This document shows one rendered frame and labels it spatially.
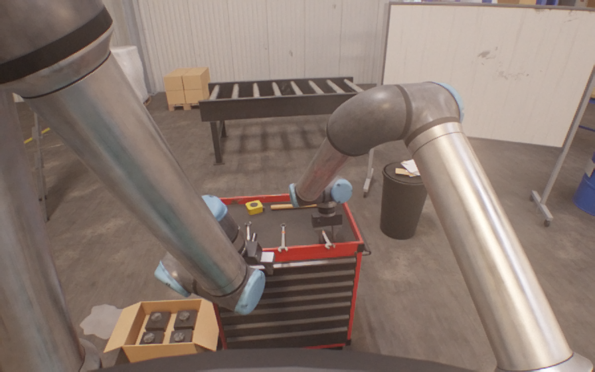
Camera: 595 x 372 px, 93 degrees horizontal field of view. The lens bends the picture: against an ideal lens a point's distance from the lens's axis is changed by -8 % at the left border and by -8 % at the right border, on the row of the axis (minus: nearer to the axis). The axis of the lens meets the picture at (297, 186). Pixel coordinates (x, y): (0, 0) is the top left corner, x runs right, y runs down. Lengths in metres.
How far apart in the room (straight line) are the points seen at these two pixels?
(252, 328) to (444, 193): 1.35
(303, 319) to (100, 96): 1.54
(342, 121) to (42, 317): 0.57
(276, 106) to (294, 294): 3.03
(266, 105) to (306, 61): 5.10
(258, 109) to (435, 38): 2.24
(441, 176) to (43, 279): 0.62
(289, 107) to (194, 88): 3.43
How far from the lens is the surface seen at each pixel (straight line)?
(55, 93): 0.31
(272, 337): 1.80
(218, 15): 9.08
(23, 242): 0.45
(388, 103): 0.62
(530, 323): 0.60
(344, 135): 0.64
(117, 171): 0.35
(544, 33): 3.45
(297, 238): 1.48
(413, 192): 2.69
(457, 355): 2.34
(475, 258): 0.59
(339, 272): 1.48
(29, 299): 0.48
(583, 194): 4.47
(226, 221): 0.73
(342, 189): 1.14
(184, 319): 2.18
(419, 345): 2.30
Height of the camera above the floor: 1.85
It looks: 30 degrees down
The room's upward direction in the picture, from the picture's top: 1 degrees counter-clockwise
